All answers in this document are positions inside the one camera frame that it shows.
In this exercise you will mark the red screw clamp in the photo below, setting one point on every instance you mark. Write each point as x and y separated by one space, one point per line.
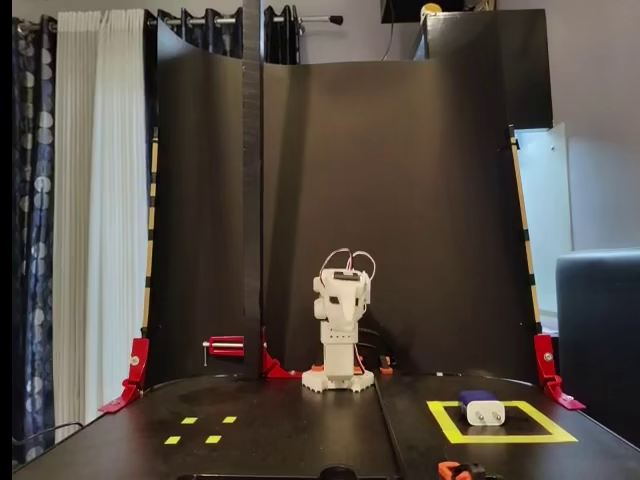
225 348

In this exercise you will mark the black backdrop board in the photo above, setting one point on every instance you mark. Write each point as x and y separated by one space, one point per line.
400 200

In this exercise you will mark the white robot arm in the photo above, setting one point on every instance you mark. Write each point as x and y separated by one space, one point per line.
340 360

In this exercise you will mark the silver curtain rod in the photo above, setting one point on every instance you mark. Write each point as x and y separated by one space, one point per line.
315 20

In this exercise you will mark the orange black spring clamp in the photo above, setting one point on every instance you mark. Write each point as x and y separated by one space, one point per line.
447 471

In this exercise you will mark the red corner bracket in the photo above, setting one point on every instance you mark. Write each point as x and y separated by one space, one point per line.
545 357
137 360

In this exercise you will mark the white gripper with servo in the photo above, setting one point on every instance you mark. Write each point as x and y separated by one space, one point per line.
338 305

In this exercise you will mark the yellow tape square outline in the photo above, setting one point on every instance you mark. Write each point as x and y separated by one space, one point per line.
500 439

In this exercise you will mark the blue patterned curtain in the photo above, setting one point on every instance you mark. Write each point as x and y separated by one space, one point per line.
32 200

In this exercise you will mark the small orange black clamp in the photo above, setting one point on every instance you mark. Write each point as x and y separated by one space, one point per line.
316 368
359 369
384 369

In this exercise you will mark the yellow ball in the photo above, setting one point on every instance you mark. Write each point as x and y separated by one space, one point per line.
430 10

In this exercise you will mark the white pleated curtain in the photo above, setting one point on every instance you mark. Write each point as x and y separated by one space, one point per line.
100 200

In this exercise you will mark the white cabinet door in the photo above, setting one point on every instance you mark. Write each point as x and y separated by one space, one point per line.
545 200

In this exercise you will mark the blue white charger block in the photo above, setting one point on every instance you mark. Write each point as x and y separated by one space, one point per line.
485 415

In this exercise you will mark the dark eyelet curtain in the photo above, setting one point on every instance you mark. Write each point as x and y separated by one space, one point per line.
195 30

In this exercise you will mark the dark blue sofa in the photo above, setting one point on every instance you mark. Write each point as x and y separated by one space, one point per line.
600 325

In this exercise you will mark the yellow black striped stick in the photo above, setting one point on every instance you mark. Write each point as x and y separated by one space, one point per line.
524 225
152 195

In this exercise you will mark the red pole base bracket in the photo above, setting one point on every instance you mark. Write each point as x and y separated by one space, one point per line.
277 369

